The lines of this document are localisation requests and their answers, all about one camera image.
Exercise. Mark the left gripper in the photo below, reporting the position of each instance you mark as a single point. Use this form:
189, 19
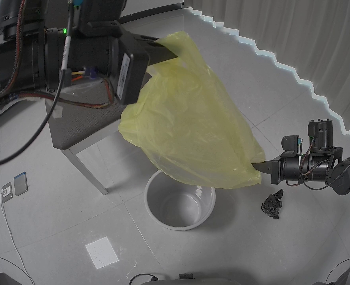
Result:
97, 55

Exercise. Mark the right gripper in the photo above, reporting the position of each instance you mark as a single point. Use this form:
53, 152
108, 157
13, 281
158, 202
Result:
285, 169

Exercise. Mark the black plastic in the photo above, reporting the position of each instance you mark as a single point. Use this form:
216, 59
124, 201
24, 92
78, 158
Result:
271, 205

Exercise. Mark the yellow plastic bag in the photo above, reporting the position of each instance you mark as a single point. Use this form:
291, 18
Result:
187, 114

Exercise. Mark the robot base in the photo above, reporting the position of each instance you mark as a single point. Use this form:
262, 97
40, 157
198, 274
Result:
163, 283

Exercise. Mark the white trash bin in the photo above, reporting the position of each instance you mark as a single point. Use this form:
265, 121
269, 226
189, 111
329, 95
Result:
178, 215

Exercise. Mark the grey white chair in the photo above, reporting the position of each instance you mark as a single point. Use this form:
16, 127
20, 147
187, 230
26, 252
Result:
74, 123

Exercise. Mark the white curtain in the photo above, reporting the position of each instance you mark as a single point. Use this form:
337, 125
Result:
282, 16

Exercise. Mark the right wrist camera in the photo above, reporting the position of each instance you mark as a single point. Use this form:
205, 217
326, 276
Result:
289, 143

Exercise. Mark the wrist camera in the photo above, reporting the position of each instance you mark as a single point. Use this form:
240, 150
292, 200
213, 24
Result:
103, 4
289, 143

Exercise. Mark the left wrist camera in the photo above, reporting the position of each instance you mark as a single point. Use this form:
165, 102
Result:
103, 4

